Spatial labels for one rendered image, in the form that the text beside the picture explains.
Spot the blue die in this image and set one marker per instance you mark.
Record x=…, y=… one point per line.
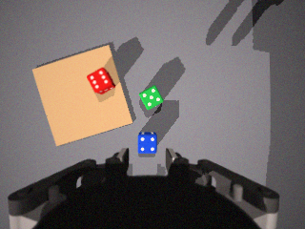
x=147, y=143

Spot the green die with white pips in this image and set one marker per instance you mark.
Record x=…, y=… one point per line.
x=151, y=97

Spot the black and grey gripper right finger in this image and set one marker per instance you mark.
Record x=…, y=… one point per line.
x=259, y=202

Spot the tan flat mat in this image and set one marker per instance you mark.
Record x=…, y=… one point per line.
x=74, y=110

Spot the red die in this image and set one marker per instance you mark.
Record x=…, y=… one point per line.
x=101, y=81

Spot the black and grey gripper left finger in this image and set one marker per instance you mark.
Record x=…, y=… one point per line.
x=29, y=204

